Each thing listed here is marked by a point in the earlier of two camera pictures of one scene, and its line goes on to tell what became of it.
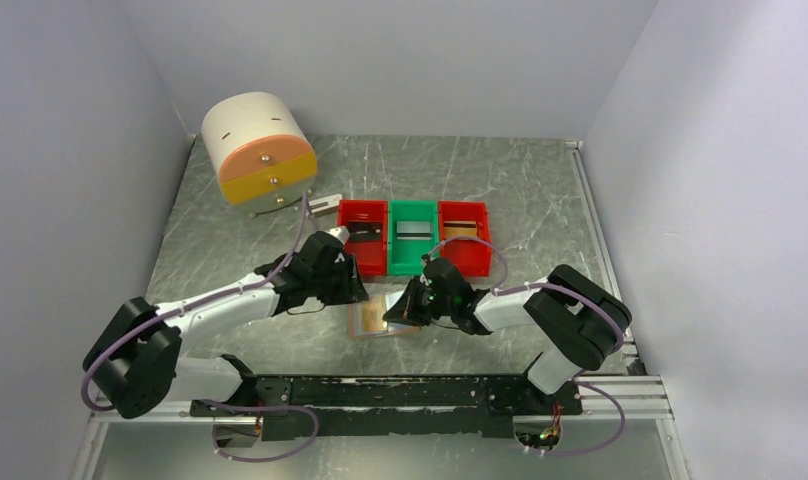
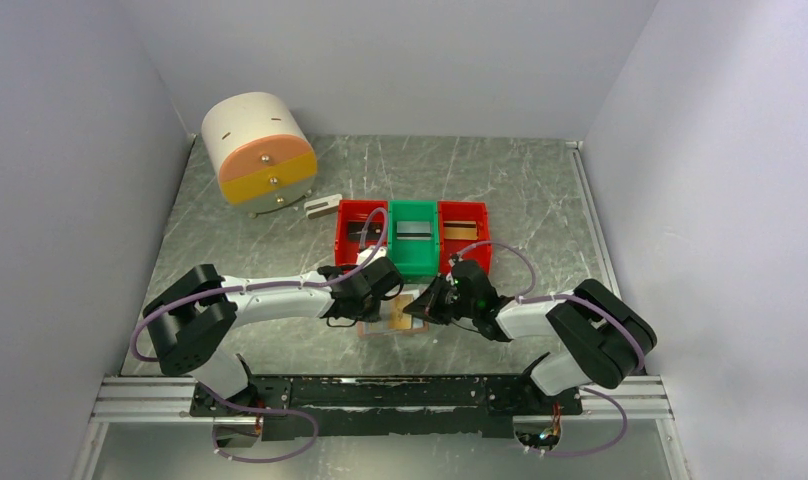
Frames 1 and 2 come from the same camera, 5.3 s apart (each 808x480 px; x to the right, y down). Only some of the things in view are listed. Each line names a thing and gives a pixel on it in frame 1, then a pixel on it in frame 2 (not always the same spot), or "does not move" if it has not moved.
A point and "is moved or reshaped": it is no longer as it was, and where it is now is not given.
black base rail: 329,406 does not move
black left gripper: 352,290 -> 371,315
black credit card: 365,231 does not move
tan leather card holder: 365,319 does not move
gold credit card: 460,228 does not move
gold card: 372,314 is moved or reshaped
